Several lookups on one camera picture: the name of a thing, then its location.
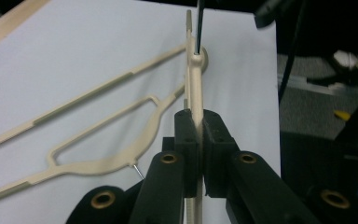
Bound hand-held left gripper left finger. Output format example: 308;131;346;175
162;107;200;199

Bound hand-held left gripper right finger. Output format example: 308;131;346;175
201;108;241;199

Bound beige plastic clothes hanger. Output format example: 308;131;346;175
182;0;210;224
0;43;189;208

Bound small yellow object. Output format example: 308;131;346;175
333;109;352;122

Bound white and green object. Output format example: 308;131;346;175
333;49;358;71

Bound black curtain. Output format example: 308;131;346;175
276;0;358;78

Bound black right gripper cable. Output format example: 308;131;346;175
278;0;307;105

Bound metal floor rail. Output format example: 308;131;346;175
277;74;358;96

